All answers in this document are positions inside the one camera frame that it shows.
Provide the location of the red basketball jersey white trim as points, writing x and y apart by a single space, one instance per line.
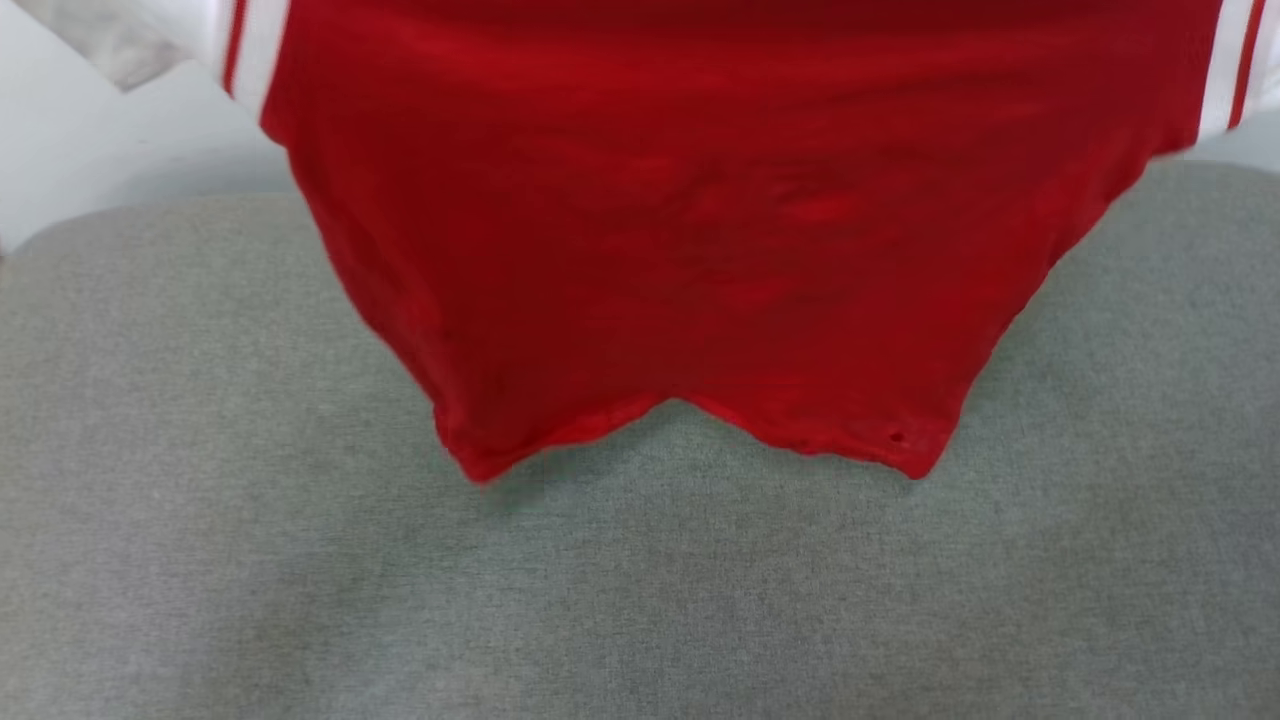
700 220

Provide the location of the grey fabric sofa cushion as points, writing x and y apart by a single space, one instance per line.
300 560

